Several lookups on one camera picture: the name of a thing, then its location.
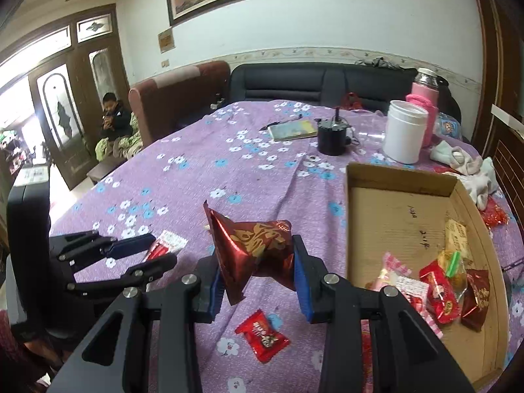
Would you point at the pink thermos flask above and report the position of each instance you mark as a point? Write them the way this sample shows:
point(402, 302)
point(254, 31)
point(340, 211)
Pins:
point(428, 94)

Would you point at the black leather sofa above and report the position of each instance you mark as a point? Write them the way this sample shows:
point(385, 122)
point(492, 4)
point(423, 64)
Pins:
point(286, 86)

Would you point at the green snack packet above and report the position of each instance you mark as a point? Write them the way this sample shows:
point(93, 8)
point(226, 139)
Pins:
point(452, 266)

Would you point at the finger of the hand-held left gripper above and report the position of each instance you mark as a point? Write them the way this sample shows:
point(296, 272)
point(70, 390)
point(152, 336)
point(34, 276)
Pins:
point(151, 268)
point(131, 245)

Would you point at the thin notebook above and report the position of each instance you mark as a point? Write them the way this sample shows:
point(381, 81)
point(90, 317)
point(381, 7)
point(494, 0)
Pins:
point(292, 130)

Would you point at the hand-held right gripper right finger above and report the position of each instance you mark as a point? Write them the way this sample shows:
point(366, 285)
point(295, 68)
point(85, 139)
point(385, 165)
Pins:
point(303, 286)

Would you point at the pink checkered snack packet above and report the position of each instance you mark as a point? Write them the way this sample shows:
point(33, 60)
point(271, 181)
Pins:
point(393, 266)

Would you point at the rolled white sock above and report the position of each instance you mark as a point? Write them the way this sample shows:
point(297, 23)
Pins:
point(460, 159)

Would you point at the small red candy packet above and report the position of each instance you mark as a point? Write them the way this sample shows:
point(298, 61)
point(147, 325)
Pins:
point(262, 335)

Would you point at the child in dark jacket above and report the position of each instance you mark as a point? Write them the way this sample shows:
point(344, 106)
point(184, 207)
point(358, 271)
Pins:
point(123, 147)

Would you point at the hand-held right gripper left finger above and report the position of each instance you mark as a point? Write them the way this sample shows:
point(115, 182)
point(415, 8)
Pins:
point(216, 299)

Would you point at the yellow snack packet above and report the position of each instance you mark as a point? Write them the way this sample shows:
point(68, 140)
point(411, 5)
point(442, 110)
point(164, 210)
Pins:
point(456, 235)

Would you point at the small black motor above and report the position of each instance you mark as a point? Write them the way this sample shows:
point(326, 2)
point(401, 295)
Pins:
point(333, 135)

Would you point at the cardboard box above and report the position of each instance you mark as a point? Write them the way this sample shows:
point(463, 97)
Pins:
point(393, 221)

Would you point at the blue snack bag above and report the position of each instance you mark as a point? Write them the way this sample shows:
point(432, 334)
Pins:
point(448, 126)

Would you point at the small wall plaque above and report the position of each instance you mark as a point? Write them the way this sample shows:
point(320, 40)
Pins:
point(166, 41)

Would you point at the brown armchair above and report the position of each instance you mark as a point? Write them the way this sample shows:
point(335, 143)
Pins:
point(176, 102)

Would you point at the purple floral tablecloth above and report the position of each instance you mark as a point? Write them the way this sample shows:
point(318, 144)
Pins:
point(184, 180)

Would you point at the person's left forearm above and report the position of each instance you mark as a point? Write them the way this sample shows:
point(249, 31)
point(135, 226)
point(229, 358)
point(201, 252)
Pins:
point(16, 356)

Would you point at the wooden counter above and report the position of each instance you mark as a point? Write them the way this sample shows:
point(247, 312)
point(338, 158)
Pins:
point(507, 151)

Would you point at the white plastic jar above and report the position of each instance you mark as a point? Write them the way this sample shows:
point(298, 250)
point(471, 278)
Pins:
point(403, 135)

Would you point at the wooden glass door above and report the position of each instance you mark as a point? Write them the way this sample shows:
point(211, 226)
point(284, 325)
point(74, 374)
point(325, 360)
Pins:
point(77, 90)

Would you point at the red cellophane wrapper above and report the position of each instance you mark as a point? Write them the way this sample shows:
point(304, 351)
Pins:
point(495, 215)

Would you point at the red bag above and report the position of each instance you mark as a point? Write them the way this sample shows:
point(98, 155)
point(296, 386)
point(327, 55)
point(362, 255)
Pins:
point(353, 101)

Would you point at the dark red snack packet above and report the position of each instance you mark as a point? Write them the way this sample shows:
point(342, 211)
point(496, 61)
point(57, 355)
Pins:
point(245, 245)
point(475, 299)

